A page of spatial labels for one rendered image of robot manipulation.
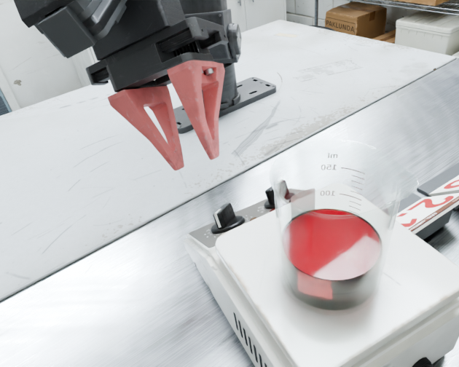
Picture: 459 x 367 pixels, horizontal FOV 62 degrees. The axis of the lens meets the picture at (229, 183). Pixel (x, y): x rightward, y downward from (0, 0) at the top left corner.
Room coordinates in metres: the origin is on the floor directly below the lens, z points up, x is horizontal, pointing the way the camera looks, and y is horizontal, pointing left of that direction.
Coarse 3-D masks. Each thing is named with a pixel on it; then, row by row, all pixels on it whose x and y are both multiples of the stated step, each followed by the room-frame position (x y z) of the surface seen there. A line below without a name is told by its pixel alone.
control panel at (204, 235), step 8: (264, 200) 0.29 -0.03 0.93; (248, 208) 0.28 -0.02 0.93; (256, 208) 0.27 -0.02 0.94; (264, 208) 0.26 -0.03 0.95; (248, 216) 0.26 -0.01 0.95; (256, 216) 0.25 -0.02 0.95; (208, 224) 0.27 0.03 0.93; (192, 232) 0.26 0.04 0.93; (200, 232) 0.25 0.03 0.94; (208, 232) 0.25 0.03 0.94; (224, 232) 0.23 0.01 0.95; (200, 240) 0.23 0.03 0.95; (208, 240) 0.23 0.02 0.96
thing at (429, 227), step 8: (400, 200) 0.29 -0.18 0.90; (408, 200) 0.29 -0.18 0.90; (416, 200) 0.29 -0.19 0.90; (400, 208) 0.28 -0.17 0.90; (448, 208) 0.23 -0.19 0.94; (440, 216) 0.23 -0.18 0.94; (448, 216) 0.25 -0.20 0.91; (424, 224) 0.22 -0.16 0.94; (432, 224) 0.24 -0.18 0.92; (440, 224) 0.24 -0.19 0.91; (416, 232) 0.21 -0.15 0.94; (424, 232) 0.23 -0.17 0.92; (432, 232) 0.24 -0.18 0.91
